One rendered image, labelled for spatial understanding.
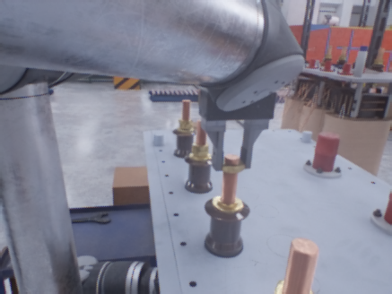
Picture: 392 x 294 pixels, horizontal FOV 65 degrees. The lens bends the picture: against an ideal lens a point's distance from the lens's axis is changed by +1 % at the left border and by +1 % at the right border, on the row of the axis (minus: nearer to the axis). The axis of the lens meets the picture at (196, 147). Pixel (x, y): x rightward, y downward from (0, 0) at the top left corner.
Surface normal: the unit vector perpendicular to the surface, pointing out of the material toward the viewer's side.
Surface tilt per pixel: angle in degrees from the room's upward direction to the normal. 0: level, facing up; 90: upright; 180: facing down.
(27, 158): 85
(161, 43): 126
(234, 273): 0
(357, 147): 90
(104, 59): 145
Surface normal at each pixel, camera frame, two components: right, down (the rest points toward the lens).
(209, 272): 0.04, -0.94
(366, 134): 0.19, 0.34
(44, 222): 0.67, 0.19
